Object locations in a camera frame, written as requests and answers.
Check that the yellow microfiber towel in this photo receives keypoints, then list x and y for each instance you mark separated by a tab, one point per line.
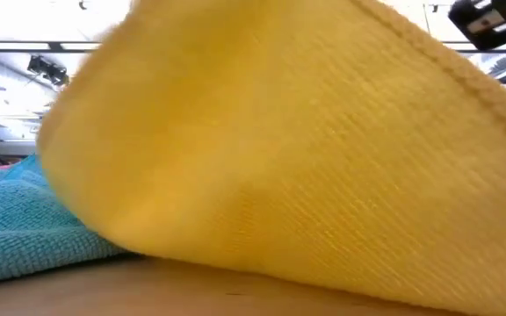
279	153

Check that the blue microfiber towel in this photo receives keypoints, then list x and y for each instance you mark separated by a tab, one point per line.
16	219

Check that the black overhead beam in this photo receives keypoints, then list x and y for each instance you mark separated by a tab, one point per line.
38	45

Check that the black ceiling camera rig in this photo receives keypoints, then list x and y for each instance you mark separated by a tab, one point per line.
53	74

